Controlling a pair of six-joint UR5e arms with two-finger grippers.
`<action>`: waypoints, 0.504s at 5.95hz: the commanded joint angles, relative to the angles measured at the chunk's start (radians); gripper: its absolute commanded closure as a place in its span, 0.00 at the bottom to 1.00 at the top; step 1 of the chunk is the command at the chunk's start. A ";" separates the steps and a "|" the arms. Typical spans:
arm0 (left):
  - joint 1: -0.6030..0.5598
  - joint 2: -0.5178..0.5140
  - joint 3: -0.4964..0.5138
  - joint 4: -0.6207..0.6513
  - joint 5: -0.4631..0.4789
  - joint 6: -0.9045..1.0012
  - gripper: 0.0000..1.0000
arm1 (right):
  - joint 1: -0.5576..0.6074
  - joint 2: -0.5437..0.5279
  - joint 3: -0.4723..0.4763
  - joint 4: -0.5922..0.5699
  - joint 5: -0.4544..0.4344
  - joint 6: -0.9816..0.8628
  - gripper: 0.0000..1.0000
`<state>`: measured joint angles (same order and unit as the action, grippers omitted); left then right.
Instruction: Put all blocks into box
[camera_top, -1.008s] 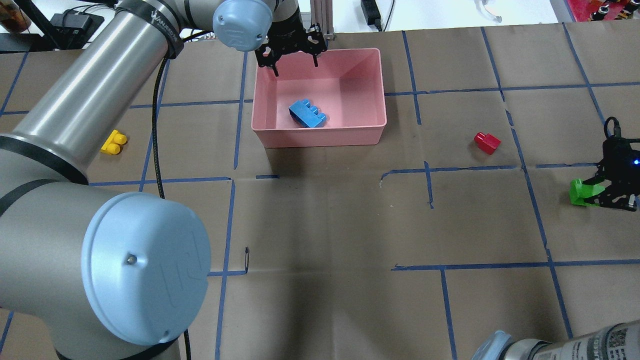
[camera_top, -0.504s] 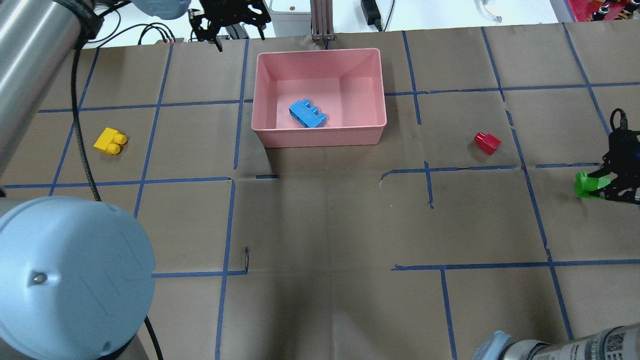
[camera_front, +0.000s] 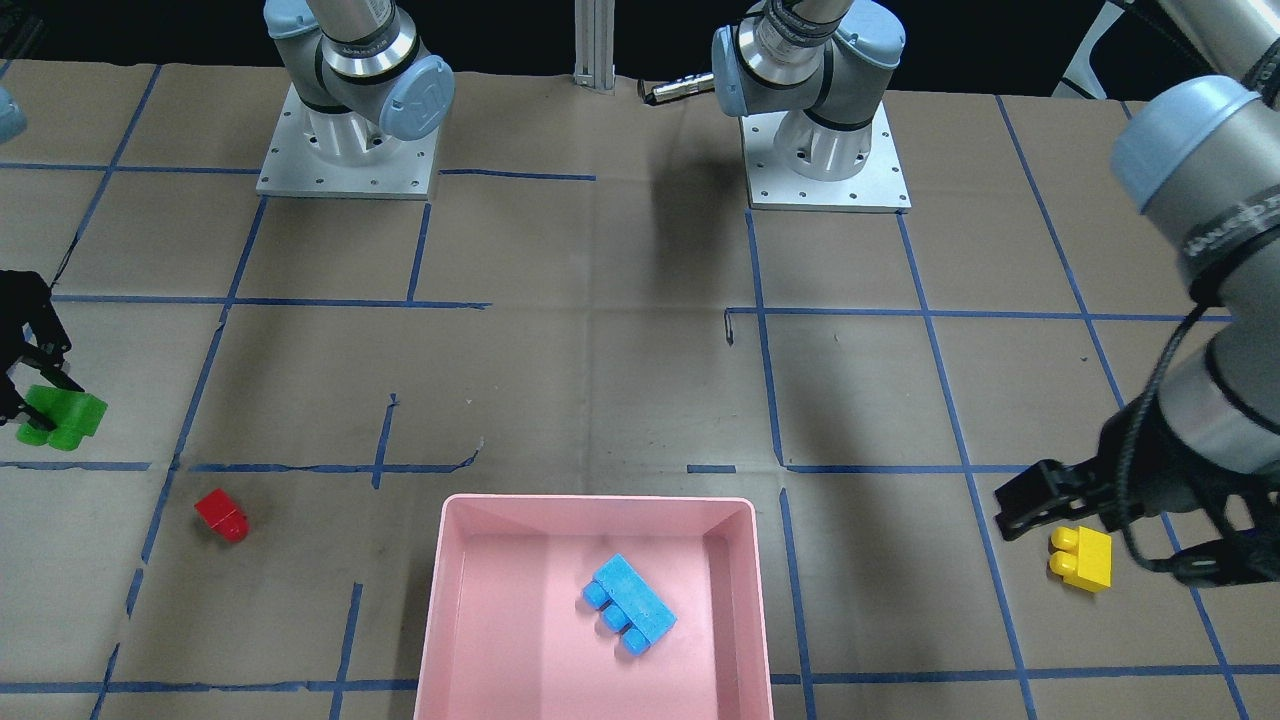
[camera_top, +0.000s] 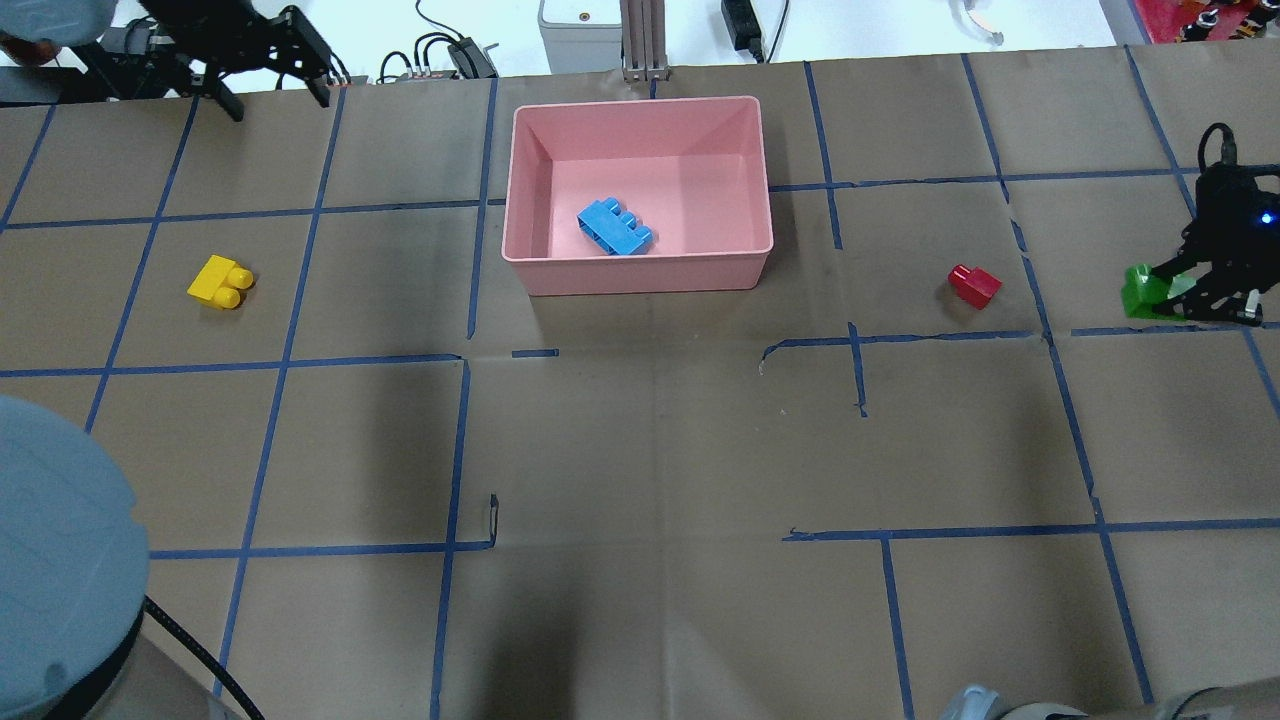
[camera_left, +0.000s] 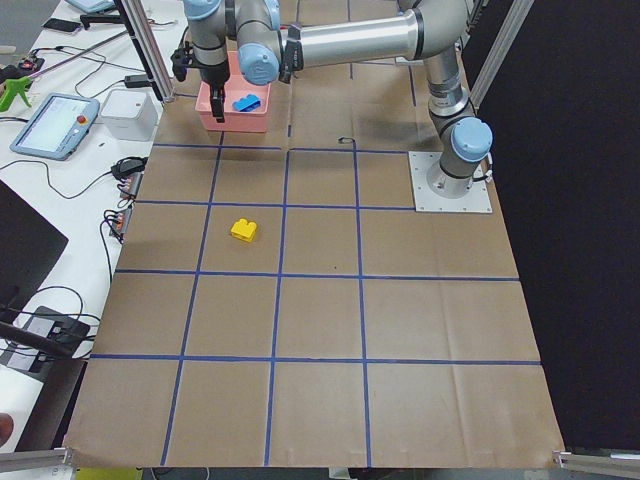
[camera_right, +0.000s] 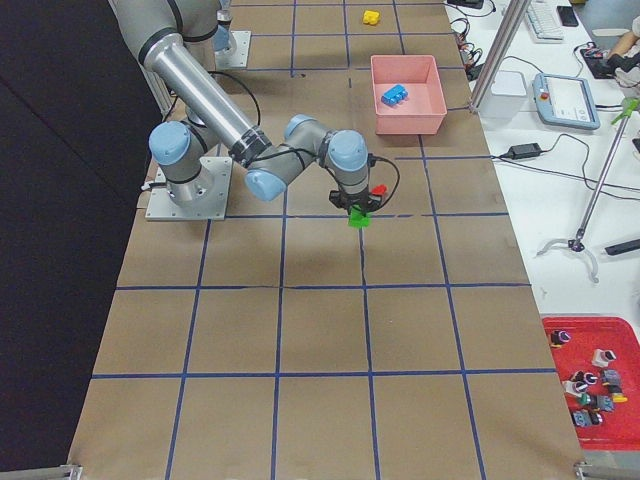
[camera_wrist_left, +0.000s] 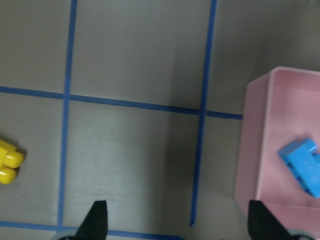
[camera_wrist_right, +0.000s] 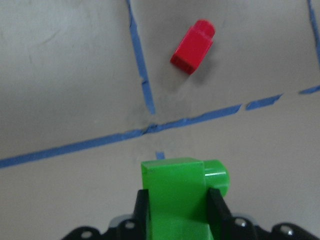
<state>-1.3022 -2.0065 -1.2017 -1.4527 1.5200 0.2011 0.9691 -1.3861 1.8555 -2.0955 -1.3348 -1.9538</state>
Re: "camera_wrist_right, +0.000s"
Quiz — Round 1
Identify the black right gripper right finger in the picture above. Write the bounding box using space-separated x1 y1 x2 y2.
206 187 234 240

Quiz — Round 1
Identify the green toy block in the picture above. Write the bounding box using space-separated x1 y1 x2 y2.
141 157 230 240

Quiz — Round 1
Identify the red toy block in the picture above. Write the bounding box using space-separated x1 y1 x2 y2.
170 19 216 75

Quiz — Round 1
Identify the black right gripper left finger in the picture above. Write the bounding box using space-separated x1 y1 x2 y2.
132 189 150 240

